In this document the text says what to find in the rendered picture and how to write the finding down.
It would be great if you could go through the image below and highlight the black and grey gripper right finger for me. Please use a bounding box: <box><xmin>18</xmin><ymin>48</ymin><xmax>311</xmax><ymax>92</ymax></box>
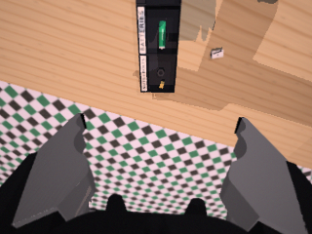
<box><xmin>219</xmin><ymin>117</ymin><xmax>312</xmax><ymax>234</ymax></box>

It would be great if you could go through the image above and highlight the black rack of three labelled bins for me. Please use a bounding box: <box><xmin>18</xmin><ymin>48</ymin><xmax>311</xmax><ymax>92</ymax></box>
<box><xmin>136</xmin><ymin>0</ymin><xmax>181</xmax><ymax>93</ymax></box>

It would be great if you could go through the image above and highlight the black hex nut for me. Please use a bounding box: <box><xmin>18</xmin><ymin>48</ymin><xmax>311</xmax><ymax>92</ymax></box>
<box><xmin>157</xmin><ymin>69</ymin><xmax>165</xmax><ymax>76</ymax></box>

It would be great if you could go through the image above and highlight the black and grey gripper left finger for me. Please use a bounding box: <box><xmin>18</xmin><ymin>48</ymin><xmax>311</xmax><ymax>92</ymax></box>
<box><xmin>0</xmin><ymin>113</ymin><xmax>96</xmax><ymax>234</ymax></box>

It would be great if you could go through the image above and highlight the green battery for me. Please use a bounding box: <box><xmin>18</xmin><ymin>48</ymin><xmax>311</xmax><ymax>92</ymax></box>
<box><xmin>159</xmin><ymin>21</ymin><xmax>166</xmax><ymax>49</ymax></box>

